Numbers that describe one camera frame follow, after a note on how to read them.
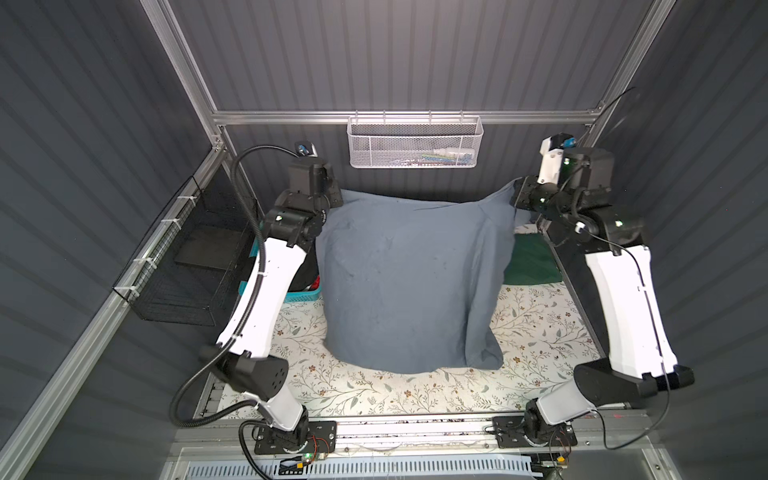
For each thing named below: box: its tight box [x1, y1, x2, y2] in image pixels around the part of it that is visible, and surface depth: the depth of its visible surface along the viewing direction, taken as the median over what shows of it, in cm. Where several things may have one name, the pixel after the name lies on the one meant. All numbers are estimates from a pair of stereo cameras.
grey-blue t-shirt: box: [316, 179, 521, 374], surface depth 78 cm
